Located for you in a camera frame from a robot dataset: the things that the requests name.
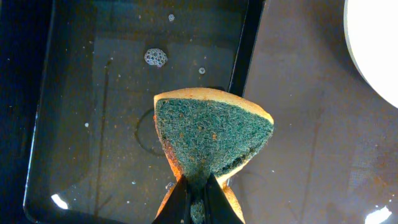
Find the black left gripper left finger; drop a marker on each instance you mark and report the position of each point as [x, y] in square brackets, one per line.
[177, 208]

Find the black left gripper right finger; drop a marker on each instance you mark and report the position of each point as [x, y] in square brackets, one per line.
[217, 208]

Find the orange green scrub sponge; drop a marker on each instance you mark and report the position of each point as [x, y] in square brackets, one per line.
[208, 132]

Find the white plate with ketchup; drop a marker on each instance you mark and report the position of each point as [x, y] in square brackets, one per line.
[370, 28]

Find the black water basin tray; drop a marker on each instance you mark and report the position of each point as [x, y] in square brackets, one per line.
[78, 142]

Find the brown serving tray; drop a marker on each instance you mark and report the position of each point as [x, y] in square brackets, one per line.
[333, 155]

